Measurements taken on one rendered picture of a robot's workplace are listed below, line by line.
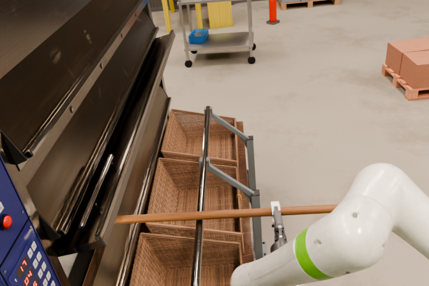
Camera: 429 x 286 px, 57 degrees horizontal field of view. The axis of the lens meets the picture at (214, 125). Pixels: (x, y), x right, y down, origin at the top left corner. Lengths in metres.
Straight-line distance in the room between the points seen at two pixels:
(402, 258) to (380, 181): 2.13
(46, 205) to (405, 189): 0.89
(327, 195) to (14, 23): 2.74
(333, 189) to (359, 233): 2.62
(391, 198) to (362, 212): 0.09
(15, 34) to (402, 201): 0.98
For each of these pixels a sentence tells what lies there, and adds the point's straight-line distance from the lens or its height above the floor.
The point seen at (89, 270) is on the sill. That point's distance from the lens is 1.46.
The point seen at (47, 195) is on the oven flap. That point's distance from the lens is 1.19.
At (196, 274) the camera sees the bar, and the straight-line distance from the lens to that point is 1.34.
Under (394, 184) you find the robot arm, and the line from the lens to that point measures 0.92.
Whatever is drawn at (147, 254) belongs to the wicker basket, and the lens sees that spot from 1.98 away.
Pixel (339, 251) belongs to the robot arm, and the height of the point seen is 1.61.
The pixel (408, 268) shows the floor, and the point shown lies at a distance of 2.97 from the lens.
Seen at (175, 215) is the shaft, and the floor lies 1.21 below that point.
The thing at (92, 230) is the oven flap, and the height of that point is 1.42.
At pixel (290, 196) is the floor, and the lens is 3.32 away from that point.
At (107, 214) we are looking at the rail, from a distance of 1.21.
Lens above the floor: 2.22
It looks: 31 degrees down
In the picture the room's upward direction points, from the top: 7 degrees counter-clockwise
